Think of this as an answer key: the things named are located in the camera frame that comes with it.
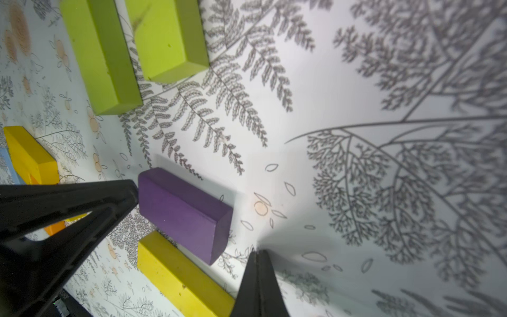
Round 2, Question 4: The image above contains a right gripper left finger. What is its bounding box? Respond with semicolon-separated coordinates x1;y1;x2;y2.
1;180;139;316

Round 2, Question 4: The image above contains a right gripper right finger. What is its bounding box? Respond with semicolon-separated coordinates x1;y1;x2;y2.
231;250;289;317

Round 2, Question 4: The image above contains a purple block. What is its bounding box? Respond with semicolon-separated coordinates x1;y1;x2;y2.
138;168;233;265

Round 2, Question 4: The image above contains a lime green block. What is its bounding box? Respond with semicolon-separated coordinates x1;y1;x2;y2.
59;0;143;116
125;0;209;84

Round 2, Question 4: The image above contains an orange block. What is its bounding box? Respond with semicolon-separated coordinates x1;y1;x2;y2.
30;175;66;236

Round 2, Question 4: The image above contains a long yellow block right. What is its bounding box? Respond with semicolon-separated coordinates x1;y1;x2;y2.
137;231;235;316

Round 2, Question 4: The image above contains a long yellow block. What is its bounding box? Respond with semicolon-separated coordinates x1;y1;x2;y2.
3;125;88;223
137;231;235;316

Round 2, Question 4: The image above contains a long yellow block left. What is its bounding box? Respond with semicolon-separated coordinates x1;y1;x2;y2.
3;125;88;223

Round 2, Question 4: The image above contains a light blue block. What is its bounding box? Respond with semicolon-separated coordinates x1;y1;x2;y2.
1;148;25;185

